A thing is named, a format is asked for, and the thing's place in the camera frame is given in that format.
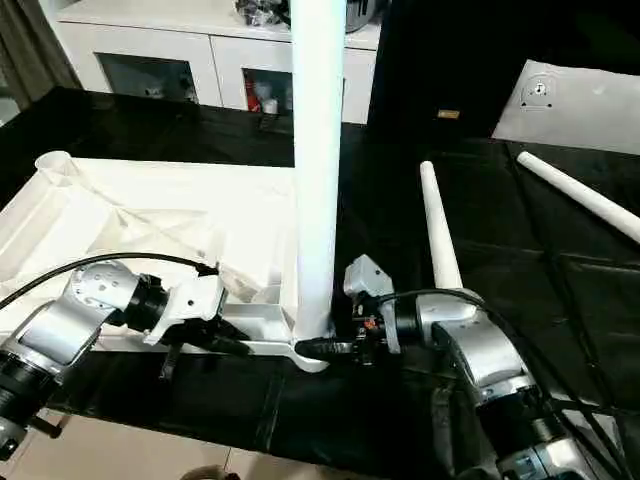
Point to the white plastic table top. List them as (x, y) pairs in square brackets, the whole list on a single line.
[(140, 220)]

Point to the white plastic table leg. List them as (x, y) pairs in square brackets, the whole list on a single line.
[(318, 150), (440, 225), (590, 198)]

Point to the black robot left foot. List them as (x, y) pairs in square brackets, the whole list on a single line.
[(200, 473)]

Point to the black work mat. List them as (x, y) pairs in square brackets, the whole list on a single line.
[(560, 320)]

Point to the small yellow label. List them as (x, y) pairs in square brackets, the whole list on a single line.
[(448, 114)]

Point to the red bottle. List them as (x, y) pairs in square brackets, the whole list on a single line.
[(252, 97)]

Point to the white cabinet with glass doors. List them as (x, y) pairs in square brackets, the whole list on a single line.
[(150, 50)]

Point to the black cabinet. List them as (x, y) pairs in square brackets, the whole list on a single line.
[(480, 45)]

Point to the white plastic bag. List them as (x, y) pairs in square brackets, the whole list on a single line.
[(580, 105)]

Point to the black rice cooker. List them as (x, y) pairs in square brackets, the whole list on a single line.
[(362, 12)]

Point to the dark tangled clutter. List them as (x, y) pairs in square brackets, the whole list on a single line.
[(262, 12)]

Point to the grey curtain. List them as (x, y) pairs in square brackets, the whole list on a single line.
[(35, 45)]

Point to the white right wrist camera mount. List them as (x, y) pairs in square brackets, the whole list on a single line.
[(365, 278)]

